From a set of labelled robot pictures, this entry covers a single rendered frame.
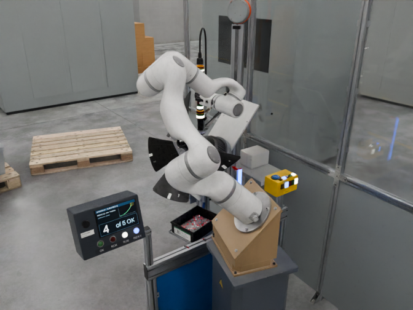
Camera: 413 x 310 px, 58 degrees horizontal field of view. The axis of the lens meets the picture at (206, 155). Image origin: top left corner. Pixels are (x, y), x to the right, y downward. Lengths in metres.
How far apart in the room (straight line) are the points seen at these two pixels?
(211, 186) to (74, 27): 6.28
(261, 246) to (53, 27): 6.31
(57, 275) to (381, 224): 2.33
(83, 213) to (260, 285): 0.78
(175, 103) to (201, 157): 0.25
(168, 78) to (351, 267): 1.72
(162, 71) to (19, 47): 5.91
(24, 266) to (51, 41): 4.76
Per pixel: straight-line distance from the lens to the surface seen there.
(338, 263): 2.65
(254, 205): 1.52
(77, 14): 7.47
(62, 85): 7.51
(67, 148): 5.11
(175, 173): 1.37
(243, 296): 1.65
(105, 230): 1.52
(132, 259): 3.21
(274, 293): 1.74
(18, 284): 3.26
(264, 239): 1.56
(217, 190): 1.41
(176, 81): 1.44
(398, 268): 2.39
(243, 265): 1.60
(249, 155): 2.59
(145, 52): 10.31
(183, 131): 1.37
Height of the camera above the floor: 2.01
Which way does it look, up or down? 24 degrees down
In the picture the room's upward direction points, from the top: straight up
